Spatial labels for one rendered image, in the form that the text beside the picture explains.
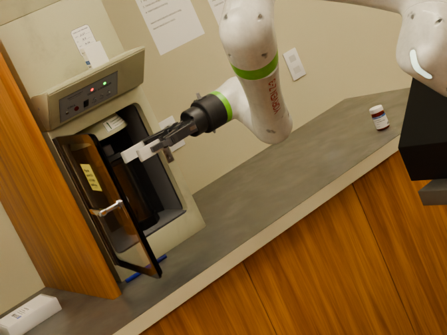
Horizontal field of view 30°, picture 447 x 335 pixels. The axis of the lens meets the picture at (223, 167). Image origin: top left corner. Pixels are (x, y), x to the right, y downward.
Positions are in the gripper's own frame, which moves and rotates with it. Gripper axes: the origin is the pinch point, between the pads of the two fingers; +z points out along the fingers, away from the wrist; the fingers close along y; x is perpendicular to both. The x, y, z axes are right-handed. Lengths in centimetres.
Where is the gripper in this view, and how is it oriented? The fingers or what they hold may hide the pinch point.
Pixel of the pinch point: (139, 152)
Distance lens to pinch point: 210.5
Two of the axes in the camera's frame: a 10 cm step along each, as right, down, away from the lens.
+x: 4.0, 8.9, 2.2
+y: 5.5, -0.4, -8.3
